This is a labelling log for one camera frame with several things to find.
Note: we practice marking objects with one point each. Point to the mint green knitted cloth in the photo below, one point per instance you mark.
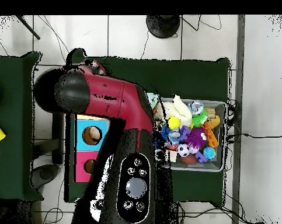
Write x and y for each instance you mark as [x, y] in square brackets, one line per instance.
[153, 99]

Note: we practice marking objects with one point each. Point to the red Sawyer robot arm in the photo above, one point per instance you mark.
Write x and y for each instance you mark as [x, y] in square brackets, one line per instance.
[112, 98]

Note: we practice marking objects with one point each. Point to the wooden box with three holes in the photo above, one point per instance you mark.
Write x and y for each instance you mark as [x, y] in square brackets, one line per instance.
[84, 144]

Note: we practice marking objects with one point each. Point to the shallow clear mesh bin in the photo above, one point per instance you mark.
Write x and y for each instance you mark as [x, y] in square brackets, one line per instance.
[219, 161]

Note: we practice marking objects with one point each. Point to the yellow ball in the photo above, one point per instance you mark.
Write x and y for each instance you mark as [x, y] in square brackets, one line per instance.
[173, 123]

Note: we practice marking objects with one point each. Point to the black and white soccer ball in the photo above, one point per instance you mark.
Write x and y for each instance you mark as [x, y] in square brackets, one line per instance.
[184, 150]

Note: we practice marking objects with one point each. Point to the green spiky ball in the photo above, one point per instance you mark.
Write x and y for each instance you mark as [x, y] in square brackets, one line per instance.
[199, 118]

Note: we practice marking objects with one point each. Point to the brown football toy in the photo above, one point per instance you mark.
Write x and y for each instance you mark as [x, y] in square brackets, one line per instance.
[189, 159]

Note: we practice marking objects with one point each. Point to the orange plastic grid tray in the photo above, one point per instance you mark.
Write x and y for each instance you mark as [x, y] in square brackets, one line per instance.
[210, 135]

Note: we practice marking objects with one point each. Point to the tan plush toy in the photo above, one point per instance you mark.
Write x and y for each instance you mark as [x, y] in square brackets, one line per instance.
[214, 121]

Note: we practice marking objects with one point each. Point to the blue globe ball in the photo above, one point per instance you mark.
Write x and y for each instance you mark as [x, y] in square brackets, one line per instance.
[209, 152]

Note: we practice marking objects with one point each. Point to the black upright panel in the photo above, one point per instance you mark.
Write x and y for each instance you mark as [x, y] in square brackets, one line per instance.
[57, 140]

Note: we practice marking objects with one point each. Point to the black round stand base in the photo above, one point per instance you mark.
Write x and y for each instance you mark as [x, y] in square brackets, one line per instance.
[163, 25]

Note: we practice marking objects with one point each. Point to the grey rounded stand foot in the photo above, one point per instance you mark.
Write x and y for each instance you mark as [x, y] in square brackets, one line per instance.
[46, 173]

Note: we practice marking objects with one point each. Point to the dark green side table cloth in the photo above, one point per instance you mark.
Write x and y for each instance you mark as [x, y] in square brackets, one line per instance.
[12, 105]

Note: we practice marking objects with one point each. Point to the black tripod leg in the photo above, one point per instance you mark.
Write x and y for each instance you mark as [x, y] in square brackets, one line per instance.
[28, 27]

